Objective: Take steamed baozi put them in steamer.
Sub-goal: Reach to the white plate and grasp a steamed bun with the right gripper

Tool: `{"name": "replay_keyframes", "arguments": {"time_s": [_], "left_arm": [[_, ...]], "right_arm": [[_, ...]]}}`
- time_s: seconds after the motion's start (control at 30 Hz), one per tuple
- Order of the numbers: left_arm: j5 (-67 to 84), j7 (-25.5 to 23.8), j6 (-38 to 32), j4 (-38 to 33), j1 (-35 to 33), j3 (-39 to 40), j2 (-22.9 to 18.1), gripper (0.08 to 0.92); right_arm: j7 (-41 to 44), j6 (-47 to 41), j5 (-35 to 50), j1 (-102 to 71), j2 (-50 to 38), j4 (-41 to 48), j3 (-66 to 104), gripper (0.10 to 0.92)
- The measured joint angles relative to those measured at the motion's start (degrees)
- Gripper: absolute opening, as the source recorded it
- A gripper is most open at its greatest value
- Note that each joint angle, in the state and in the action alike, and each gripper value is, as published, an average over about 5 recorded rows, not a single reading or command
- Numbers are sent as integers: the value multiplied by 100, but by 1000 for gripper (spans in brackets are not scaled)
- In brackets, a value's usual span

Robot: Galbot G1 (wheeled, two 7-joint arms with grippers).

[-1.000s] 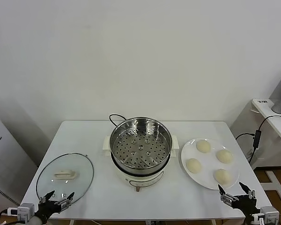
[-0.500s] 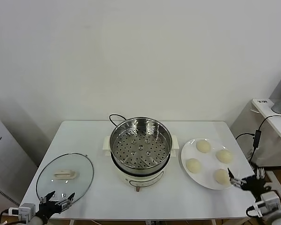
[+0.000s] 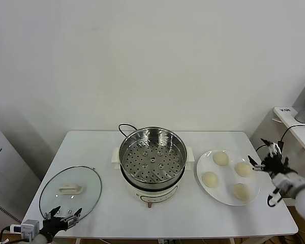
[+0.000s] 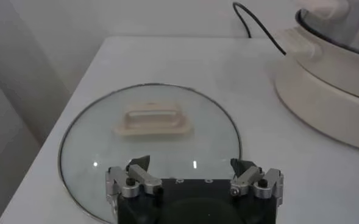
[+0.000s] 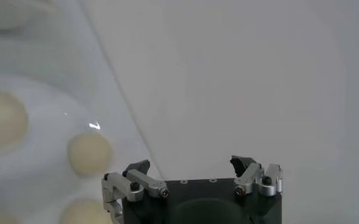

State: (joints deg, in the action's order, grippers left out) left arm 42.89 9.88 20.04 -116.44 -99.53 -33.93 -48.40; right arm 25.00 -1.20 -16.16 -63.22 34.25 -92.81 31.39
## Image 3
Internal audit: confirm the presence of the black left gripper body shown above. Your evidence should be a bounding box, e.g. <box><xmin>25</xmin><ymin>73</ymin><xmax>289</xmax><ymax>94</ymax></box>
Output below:
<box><xmin>42</xmin><ymin>217</ymin><xmax>68</xmax><ymax>241</ymax></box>

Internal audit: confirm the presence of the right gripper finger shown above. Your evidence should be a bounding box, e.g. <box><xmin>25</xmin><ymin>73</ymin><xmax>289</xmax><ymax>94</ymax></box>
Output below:
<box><xmin>261</xmin><ymin>138</ymin><xmax>283</xmax><ymax>160</ymax></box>
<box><xmin>248</xmin><ymin>155</ymin><xmax>266</xmax><ymax>172</ymax></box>

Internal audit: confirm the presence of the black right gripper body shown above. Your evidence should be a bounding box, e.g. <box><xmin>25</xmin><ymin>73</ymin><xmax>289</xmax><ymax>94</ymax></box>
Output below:
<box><xmin>263</xmin><ymin>156</ymin><xmax>290</xmax><ymax>177</ymax></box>

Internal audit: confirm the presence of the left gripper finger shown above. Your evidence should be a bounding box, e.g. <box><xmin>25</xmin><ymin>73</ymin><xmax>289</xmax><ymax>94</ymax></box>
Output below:
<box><xmin>44</xmin><ymin>206</ymin><xmax>62</xmax><ymax>221</ymax></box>
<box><xmin>65</xmin><ymin>207</ymin><xmax>83</xmax><ymax>227</ymax></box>

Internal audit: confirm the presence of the white steamed baozi bun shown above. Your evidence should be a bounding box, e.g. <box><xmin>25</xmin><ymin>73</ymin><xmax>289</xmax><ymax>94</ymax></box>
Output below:
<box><xmin>212</xmin><ymin>151</ymin><xmax>230</xmax><ymax>166</ymax></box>
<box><xmin>201</xmin><ymin>171</ymin><xmax>219</xmax><ymax>189</ymax></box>
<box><xmin>234</xmin><ymin>162</ymin><xmax>253</xmax><ymax>178</ymax></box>
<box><xmin>233</xmin><ymin>182</ymin><xmax>253</xmax><ymax>200</ymax></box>

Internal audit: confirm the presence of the glass lid cream handle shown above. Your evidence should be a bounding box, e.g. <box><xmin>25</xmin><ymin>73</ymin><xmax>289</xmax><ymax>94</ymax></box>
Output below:
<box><xmin>39</xmin><ymin>166</ymin><xmax>103</xmax><ymax>220</ymax></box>

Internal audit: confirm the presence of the stainless steel steamer basket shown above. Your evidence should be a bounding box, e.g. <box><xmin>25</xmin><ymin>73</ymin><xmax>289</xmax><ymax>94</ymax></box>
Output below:
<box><xmin>118</xmin><ymin>127</ymin><xmax>188</xmax><ymax>188</ymax></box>

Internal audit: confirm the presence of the white round plate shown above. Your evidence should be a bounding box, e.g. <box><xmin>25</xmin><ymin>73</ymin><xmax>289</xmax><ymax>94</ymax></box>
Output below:
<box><xmin>196</xmin><ymin>149</ymin><xmax>261</xmax><ymax>206</ymax></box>

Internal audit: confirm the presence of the white side desk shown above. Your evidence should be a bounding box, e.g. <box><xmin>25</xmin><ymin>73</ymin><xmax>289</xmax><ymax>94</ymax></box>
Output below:
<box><xmin>249</xmin><ymin>106</ymin><xmax>305</xmax><ymax>184</ymax></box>

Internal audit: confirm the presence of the grey monitor stand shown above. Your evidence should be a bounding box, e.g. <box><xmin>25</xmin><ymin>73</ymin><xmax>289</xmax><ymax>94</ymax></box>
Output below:
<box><xmin>294</xmin><ymin>110</ymin><xmax>305</xmax><ymax>124</ymax></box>

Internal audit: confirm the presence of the grey white cabinet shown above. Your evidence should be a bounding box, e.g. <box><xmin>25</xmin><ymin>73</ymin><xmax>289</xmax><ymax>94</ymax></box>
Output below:
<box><xmin>0</xmin><ymin>119</ymin><xmax>43</xmax><ymax>227</ymax></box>

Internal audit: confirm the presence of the cream electric cooker base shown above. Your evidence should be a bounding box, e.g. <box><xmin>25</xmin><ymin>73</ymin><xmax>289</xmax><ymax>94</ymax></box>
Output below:
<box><xmin>112</xmin><ymin>146</ymin><xmax>195</xmax><ymax>209</ymax></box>

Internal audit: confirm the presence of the black cable with adapter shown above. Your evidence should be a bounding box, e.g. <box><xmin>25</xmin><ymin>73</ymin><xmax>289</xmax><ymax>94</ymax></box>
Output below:
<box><xmin>255</xmin><ymin>124</ymin><xmax>305</xmax><ymax>153</ymax></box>

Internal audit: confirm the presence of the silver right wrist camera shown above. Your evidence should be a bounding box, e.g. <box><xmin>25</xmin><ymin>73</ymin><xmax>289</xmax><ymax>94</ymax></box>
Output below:
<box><xmin>272</xmin><ymin>174</ymin><xmax>288</xmax><ymax>190</ymax></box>

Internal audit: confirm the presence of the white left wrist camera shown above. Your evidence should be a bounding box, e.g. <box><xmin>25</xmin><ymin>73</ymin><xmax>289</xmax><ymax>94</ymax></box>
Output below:
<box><xmin>21</xmin><ymin>220</ymin><xmax>40</xmax><ymax>241</ymax></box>

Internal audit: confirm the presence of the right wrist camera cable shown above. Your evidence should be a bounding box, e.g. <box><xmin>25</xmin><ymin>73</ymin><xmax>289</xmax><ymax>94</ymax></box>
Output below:
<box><xmin>266</xmin><ymin>187</ymin><xmax>283</xmax><ymax>207</ymax></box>

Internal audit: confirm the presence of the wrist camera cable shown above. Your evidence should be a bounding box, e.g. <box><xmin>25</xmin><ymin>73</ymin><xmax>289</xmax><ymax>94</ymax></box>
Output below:
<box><xmin>266</xmin><ymin>187</ymin><xmax>283</xmax><ymax>207</ymax></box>
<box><xmin>0</xmin><ymin>225</ymin><xmax>23</xmax><ymax>244</ymax></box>

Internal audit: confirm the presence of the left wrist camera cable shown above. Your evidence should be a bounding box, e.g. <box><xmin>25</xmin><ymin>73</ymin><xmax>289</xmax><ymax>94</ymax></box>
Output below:
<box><xmin>0</xmin><ymin>225</ymin><xmax>23</xmax><ymax>244</ymax></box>

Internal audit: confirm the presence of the black cooker power cord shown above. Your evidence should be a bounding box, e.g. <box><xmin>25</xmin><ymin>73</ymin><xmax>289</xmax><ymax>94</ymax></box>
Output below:
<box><xmin>118</xmin><ymin>124</ymin><xmax>138</xmax><ymax>138</ymax></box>

